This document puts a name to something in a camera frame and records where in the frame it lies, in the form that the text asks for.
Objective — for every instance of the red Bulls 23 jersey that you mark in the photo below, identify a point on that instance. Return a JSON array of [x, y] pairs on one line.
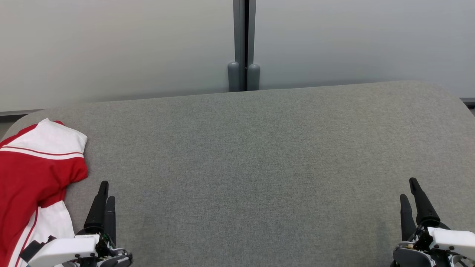
[[33, 174]]

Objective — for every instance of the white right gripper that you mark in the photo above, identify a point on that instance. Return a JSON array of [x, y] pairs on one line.
[[449, 241]]

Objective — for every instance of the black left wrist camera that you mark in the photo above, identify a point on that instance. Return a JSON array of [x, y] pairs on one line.
[[31, 248]]

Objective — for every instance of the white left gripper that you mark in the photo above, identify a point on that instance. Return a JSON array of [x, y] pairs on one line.
[[70, 250]]

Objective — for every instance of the grey metal partition post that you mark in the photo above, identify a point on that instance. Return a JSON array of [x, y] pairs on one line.
[[243, 44]]

